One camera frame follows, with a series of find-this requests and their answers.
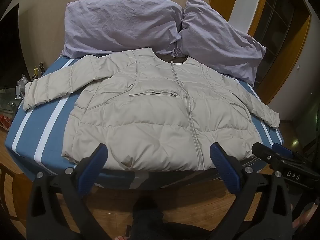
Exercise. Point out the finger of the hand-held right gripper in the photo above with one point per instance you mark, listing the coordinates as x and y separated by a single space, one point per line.
282 148
265 155

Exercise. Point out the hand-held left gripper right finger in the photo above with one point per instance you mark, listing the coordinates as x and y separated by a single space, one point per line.
222 166

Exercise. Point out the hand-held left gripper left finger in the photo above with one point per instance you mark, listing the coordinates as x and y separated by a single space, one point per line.
93 166

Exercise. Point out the beige puffer jacket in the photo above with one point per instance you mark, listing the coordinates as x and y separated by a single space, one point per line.
155 115

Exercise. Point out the person's bare foot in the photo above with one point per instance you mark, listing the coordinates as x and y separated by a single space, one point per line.
306 216

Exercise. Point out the blue white striped bed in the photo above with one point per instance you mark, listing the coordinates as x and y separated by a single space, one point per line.
37 130

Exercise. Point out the person's leg in dark trousers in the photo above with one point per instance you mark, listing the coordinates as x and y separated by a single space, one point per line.
147 217

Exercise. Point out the small clutter on side table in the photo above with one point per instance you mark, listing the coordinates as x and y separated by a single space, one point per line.
31 77

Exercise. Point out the dark glass door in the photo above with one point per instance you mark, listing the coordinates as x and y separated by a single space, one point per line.
277 27

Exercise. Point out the lilac pillow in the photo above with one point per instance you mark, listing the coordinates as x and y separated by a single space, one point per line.
117 25
217 40

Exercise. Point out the dark screen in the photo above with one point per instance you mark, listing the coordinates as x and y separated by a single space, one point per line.
11 50

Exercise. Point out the wooden door frame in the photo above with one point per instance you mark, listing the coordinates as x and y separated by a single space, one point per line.
262 17

